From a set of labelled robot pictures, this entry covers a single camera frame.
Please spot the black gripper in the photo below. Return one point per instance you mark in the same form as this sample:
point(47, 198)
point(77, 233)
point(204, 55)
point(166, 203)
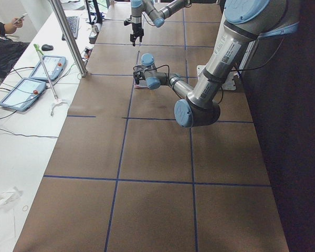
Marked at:
point(141, 77)
point(135, 28)

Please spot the pink towel with grey back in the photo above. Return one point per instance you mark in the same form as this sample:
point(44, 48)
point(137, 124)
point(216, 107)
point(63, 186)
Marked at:
point(141, 86)

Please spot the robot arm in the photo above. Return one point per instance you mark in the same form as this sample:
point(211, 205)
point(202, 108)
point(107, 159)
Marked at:
point(242, 23)
point(158, 17)

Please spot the small metal cup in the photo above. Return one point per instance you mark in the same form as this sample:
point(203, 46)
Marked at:
point(95, 28)

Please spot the black keyboard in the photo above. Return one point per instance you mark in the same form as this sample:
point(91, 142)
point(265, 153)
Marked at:
point(73, 22)

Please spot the far teach pendant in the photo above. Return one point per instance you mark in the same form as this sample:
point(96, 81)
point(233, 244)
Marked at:
point(54, 66)

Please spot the teach pendant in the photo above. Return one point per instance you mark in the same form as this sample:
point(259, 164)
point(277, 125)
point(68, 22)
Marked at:
point(23, 95)
point(54, 66)

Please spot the reacher grabber stick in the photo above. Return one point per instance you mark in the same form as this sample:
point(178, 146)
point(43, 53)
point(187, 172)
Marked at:
point(58, 101)

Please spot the black computer mouse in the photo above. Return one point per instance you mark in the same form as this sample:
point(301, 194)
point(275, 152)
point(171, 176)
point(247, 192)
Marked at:
point(47, 47)

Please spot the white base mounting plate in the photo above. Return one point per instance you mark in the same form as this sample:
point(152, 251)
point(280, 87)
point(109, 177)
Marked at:
point(229, 84)

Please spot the brown paper table cover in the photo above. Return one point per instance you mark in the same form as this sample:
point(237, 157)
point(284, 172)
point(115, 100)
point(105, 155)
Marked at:
point(124, 176)

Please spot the near teach pendant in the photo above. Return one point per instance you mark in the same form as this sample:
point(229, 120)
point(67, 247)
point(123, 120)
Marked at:
point(23, 95)

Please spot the seated person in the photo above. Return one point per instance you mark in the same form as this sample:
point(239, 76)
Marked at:
point(10, 51)

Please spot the crumpled white tissue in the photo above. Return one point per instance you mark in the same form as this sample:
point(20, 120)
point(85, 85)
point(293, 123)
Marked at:
point(10, 195)

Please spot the aluminium frame post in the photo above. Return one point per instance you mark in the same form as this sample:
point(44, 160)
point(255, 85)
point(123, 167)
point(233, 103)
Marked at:
point(62, 19)

